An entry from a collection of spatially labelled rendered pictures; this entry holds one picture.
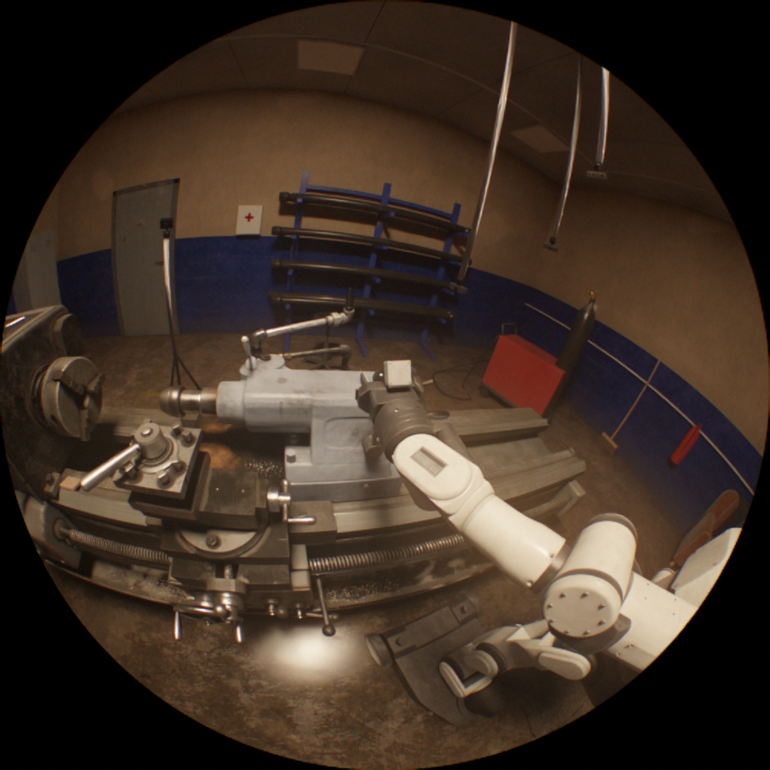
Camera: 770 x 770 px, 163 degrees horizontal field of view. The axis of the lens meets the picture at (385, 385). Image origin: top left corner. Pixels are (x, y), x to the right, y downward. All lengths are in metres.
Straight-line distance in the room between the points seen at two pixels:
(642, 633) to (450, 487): 0.28
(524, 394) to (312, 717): 3.18
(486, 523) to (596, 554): 0.13
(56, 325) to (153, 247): 3.07
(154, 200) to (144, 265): 0.88
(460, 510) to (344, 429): 0.44
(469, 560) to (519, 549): 1.07
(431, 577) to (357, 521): 0.57
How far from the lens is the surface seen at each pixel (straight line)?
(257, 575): 0.70
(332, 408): 0.65
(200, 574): 0.74
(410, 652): 1.41
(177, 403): 0.77
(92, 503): 1.06
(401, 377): 0.47
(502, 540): 0.31
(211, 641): 1.63
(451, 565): 1.32
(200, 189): 3.90
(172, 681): 1.74
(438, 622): 1.45
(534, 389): 3.04
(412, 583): 1.23
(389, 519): 0.83
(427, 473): 0.32
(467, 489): 0.31
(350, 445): 0.71
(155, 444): 0.56
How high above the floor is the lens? 1.54
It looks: 31 degrees down
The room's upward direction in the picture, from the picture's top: 13 degrees clockwise
